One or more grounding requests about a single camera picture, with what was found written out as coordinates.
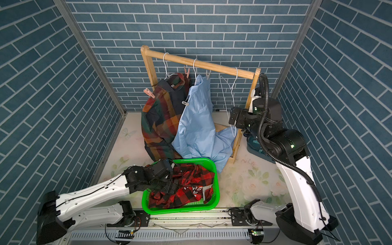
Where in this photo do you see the white wire hanger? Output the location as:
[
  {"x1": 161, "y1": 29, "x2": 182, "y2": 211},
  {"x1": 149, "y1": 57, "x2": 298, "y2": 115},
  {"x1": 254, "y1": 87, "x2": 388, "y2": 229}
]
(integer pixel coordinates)
[
  {"x1": 162, "y1": 52, "x2": 170, "y2": 79},
  {"x1": 218, "y1": 67, "x2": 238, "y2": 119},
  {"x1": 193, "y1": 58, "x2": 198, "y2": 82}
]

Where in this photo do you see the red black plaid shirt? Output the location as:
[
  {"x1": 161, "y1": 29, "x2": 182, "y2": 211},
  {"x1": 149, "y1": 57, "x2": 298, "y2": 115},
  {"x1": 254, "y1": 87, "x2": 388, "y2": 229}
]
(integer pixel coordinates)
[{"x1": 148, "y1": 164, "x2": 215, "y2": 209}]

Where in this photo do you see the light blue shirt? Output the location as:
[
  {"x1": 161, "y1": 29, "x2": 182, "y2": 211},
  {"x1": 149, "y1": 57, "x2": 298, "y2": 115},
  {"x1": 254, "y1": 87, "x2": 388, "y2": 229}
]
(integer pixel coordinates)
[{"x1": 172, "y1": 75, "x2": 237, "y2": 173}]

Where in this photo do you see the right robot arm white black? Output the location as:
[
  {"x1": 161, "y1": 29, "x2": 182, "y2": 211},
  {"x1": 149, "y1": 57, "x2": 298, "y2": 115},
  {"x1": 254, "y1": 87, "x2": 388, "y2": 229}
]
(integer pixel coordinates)
[{"x1": 229, "y1": 73, "x2": 339, "y2": 245}]

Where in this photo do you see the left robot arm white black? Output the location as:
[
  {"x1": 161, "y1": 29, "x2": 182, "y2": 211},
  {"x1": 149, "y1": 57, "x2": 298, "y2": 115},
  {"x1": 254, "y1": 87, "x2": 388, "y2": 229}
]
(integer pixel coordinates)
[{"x1": 36, "y1": 159, "x2": 178, "y2": 245}]

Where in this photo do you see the pink clothespin on sleeve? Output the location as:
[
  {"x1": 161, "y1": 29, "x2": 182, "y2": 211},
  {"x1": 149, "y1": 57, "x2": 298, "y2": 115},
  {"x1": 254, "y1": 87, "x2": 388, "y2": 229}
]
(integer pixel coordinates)
[{"x1": 144, "y1": 88, "x2": 155, "y2": 99}]

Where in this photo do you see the teal storage box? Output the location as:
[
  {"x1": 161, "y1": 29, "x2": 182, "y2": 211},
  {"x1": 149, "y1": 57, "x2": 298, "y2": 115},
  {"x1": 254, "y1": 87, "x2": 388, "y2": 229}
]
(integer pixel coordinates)
[{"x1": 247, "y1": 135, "x2": 275, "y2": 164}]

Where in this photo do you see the wooden clothes rack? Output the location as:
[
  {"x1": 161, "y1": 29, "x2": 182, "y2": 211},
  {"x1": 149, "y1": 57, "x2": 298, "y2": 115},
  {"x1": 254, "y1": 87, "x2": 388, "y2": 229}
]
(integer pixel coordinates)
[{"x1": 140, "y1": 45, "x2": 261, "y2": 164}]

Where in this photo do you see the green plastic basket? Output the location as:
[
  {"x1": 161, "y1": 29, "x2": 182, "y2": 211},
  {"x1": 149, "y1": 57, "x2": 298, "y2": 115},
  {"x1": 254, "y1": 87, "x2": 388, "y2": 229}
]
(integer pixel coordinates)
[{"x1": 142, "y1": 158, "x2": 220, "y2": 215}]

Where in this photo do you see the dark multicolour plaid shirt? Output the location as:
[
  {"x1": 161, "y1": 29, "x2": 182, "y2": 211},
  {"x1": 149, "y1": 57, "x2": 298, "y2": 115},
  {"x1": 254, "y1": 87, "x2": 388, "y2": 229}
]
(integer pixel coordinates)
[{"x1": 141, "y1": 73, "x2": 190, "y2": 161}]

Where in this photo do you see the pink clothespin at collar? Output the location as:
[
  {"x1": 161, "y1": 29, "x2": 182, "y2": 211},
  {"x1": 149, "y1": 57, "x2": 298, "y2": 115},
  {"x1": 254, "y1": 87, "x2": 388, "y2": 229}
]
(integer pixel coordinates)
[{"x1": 184, "y1": 66, "x2": 190, "y2": 78}]

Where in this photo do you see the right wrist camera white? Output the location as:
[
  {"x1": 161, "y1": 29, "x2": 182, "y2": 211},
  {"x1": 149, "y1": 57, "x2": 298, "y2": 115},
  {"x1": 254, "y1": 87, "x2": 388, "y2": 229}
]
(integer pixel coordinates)
[{"x1": 247, "y1": 91, "x2": 261, "y2": 113}]

